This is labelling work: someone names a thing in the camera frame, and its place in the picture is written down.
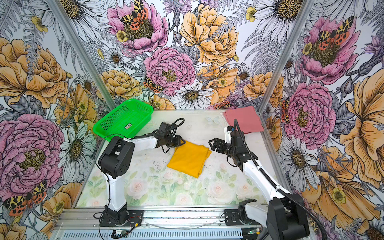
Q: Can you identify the right aluminium corner post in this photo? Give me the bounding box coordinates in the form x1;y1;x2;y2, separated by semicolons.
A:
258;0;315;115

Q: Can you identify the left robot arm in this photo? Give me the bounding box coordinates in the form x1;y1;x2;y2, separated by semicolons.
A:
98;118;186;226

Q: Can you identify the aluminium corner post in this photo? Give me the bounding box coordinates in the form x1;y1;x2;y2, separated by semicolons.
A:
258;0;315;115
47;1;116;110

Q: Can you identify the folded pink t shirt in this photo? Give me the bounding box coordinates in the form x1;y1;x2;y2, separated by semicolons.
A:
223;106;264;134

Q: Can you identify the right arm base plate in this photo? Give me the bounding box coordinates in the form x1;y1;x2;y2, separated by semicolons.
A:
224;209;250;226

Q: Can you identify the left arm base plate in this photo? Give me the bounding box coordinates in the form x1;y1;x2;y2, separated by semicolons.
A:
100;209;144;227

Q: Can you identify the yellow t shirt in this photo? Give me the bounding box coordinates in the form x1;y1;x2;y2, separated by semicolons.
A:
167;142;212;179

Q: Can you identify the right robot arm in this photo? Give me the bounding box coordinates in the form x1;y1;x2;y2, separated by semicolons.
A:
209;131;310;240

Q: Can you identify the left aluminium corner post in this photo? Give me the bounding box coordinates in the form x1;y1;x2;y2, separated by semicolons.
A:
47;1;116;110

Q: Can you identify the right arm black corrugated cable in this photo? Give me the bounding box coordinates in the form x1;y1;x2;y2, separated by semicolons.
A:
233;118;328;240

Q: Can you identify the green plastic basket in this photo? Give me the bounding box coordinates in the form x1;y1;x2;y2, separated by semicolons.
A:
93;99;154;141

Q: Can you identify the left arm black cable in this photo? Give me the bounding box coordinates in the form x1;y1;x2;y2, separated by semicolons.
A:
94;117;186;240

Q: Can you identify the small green circuit board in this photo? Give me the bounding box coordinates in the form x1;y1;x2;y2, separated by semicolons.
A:
111;230;124;239

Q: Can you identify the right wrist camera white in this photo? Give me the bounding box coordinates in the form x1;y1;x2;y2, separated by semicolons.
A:
224;126;234;144

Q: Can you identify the aluminium front rail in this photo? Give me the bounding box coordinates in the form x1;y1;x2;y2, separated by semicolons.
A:
49;206;271;240

